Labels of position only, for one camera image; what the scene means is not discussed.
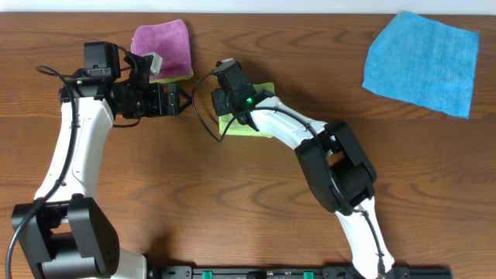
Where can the blue cloth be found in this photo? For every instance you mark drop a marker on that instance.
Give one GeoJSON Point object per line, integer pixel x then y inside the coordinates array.
{"type": "Point", "coordinates": [424, 62]}

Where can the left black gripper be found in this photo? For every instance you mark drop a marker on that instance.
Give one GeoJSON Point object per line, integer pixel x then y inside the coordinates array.
{"type": "Point", "coordinates": [160, 104]}

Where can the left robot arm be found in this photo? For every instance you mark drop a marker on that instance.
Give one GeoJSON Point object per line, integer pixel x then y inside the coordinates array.
{"type": "Point", "coordinates": [63, 232]}

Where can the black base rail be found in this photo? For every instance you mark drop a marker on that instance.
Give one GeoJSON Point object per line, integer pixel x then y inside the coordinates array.
{"type": "Point", "coordinates": [333, 272]}

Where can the folded green cloth under purple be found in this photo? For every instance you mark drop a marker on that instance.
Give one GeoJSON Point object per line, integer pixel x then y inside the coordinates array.
{"type": "Point", "coordinates": [166, 80]}

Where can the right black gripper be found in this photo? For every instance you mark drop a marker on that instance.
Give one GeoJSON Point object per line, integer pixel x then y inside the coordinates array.
{"type": "Point", "coordinates": [217, 98]}

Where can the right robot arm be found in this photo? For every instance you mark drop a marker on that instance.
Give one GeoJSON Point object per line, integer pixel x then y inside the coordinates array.
{"type": "Point", "coordinates": [335, 166]}

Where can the green microfiber cloth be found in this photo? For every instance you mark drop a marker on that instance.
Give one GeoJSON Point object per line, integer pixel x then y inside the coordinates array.
{"type": "Point", "coordinates": [237, 129]}

